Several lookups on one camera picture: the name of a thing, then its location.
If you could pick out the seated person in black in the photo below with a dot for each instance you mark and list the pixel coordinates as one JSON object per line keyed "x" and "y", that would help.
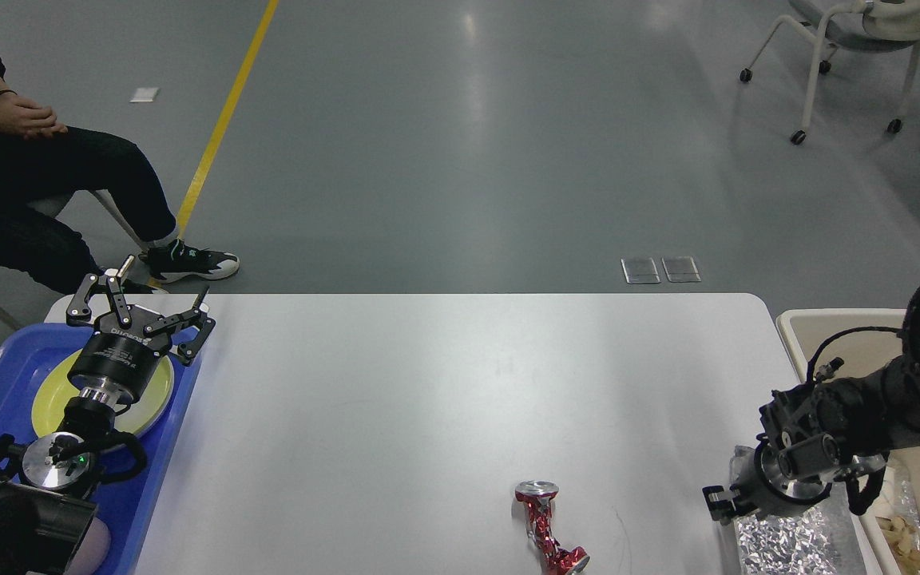
{"x": 40, "y": 157}

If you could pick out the pink mug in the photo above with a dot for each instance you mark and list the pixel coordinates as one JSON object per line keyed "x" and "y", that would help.
{"x": 93, "y": 550}

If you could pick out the yellow plastic plate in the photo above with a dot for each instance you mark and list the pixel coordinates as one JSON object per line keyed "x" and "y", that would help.
{"x": 48, "y": 406}

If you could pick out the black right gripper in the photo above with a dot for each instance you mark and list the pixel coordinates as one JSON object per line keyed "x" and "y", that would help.
{"x": 760, "y": 488}

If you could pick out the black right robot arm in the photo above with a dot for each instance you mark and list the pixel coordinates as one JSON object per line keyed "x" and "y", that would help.
{"x": 826, "y": 430}

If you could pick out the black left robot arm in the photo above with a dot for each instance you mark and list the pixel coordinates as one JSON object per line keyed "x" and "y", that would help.
{"x": 47, "y": 485}

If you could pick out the crushed red can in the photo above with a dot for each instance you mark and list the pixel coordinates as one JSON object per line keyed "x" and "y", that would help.
{"x": 536, "y": 497}

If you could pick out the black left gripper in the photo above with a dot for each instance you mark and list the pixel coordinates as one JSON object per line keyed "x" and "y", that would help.
{"x": 120, "y": 355}

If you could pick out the brown paper ball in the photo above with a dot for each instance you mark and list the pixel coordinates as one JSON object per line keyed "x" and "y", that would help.
{"x": 901, "y": 537}

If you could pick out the aluminium foil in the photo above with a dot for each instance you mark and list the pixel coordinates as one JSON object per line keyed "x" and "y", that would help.
{"x": 898, "y": 493}

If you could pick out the white wheeled chair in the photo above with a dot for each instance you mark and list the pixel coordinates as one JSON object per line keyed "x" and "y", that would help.
{"x": 865, "y": 27}

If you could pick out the blue plastic tray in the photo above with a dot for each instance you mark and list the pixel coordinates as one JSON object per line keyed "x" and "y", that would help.
{"x": 26, "y": 358}

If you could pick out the floor outlet cover plate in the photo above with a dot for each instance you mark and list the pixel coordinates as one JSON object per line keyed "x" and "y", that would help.
{"x": 681, "y": 269}

